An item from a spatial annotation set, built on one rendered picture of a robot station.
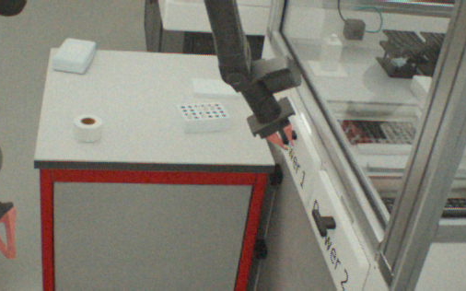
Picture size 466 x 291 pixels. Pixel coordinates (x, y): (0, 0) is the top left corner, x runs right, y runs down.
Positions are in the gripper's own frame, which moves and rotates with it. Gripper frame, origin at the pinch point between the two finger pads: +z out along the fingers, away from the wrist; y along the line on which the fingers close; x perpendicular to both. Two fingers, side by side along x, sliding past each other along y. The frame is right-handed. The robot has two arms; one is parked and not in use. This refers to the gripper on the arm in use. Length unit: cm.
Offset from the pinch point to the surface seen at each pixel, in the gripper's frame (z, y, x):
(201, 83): 4, -16, 52
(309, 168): 1.1, 2.2, -10.1
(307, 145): -0.9, 3.8, -5.2
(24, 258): 37, -104, 64
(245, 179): 13.6, -14.6, 13.8
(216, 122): 3.5, -14.9, 28.0
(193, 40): 7, -15, 86
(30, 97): 35, -110, 182
